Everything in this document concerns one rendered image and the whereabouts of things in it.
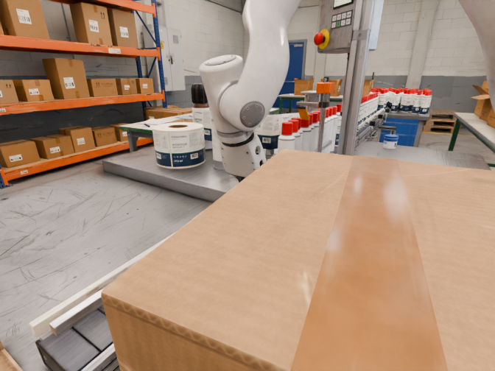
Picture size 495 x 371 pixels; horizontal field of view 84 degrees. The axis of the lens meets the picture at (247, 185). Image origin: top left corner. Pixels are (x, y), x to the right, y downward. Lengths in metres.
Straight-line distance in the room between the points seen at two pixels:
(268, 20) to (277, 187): 0.35
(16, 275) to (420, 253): 0.72
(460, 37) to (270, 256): 8.48
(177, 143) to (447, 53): 7.90
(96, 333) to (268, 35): 0.52
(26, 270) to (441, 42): 8.46
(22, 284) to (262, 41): 0.64
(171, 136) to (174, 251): 0.91
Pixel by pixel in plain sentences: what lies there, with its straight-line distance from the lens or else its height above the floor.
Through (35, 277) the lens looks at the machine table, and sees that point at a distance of 0.73.
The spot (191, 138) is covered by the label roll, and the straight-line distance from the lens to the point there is 1.07.
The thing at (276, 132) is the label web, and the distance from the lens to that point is 1.18.
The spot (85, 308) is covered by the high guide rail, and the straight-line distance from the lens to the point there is 0.40.
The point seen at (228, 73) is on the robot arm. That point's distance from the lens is 0.52.
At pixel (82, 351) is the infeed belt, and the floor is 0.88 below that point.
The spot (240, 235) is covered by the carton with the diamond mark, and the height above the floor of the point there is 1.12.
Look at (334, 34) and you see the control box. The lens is 1.01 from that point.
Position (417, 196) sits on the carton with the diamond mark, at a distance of 0.27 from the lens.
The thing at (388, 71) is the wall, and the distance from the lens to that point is 8.50.
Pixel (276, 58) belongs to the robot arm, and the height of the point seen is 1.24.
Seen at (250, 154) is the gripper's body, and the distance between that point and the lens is 0.60.
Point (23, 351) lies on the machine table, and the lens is 0.59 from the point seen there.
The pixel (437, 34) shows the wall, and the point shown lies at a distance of 8.55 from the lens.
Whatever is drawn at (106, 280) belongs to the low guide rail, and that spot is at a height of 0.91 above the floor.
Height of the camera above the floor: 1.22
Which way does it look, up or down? 22 degrees down
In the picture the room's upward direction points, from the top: straight up
